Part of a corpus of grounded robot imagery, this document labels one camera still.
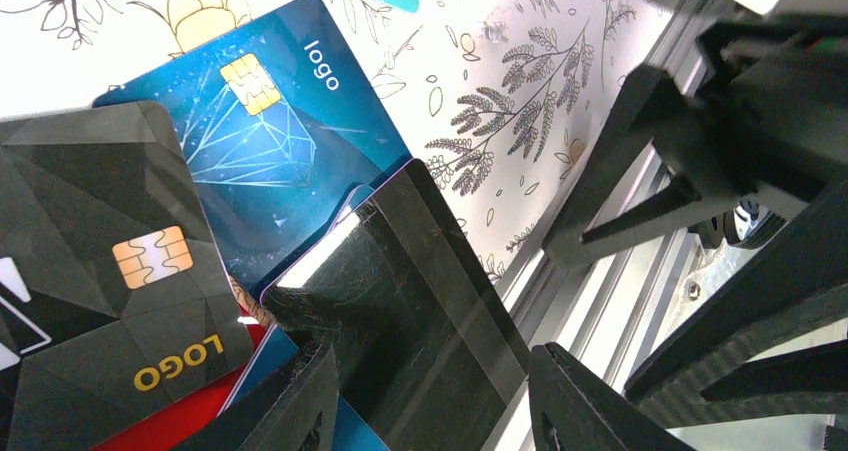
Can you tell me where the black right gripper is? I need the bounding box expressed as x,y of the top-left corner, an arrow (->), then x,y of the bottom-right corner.
543,14 -> 847,428

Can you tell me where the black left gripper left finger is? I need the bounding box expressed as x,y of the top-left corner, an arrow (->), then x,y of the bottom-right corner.
175,341 -> 338,450

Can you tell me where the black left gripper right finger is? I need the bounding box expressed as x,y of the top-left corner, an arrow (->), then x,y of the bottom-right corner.
528,342 -> 691,451

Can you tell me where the blue vip card front centre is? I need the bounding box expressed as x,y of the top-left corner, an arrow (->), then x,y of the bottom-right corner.
209,326 -> 387,450

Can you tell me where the dark glossy card back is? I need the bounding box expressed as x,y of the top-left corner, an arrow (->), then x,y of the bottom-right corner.
260,159 -> 529,450

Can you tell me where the black visa card centre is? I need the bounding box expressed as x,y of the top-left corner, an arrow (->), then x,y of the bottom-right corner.
1,101 -> 253,450

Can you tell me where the blue card centre pair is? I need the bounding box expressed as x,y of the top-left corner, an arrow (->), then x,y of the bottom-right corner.
95,0 -> 411,297

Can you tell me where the floral patterned table mat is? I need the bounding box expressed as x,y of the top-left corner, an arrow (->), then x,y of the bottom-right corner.
1,0 -> 679,282

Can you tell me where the aluminium rail base front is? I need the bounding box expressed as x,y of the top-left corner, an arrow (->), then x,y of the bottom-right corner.
486,0 -> 848,451

